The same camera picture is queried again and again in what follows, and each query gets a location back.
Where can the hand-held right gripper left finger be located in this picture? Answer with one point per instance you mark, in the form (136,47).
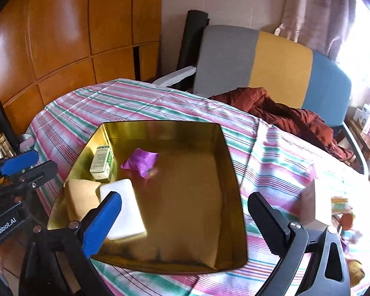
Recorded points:
(102,222)

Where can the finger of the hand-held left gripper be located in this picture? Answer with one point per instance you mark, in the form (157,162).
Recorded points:
(40,172)
(18,162)

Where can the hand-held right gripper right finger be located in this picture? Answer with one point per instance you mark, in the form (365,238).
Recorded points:
(269,217)

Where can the rice cracker packet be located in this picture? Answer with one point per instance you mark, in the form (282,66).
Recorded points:
(340,205)

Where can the gold metal tin box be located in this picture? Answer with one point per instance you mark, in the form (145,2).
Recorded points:
(185,197)

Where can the white rectangular block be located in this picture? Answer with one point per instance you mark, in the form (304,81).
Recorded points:
(129,209)

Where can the black pole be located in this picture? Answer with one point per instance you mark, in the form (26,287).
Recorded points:
(1,120)

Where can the white cardboard box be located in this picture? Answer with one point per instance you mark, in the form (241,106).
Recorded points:
(314,206)

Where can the small green white box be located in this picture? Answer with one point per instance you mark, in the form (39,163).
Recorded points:
(100,162)

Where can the purple foil packet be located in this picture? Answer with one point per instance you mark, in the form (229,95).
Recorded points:
(140,160)

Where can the orange fruit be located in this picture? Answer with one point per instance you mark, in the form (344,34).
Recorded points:
(347,221)

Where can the yellow fabric item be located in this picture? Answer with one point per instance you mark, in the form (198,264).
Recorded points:
(356,273)

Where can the red-brown quilt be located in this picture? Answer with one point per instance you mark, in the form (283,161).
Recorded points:
(280,114)

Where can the wooden side table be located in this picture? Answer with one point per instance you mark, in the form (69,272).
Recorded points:
(368,145)

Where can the striped pink green blanket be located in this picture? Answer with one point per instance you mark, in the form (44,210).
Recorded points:
(172,104)

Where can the white carton box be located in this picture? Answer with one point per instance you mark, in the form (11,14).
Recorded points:
(362,115)

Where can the wooden wardrobe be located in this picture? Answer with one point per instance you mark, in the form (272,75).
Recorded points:
(64,21)

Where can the grey yellow blue chair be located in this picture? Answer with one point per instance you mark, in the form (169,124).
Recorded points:
(283,67)

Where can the beige curtain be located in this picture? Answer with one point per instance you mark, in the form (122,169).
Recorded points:
(320,6)

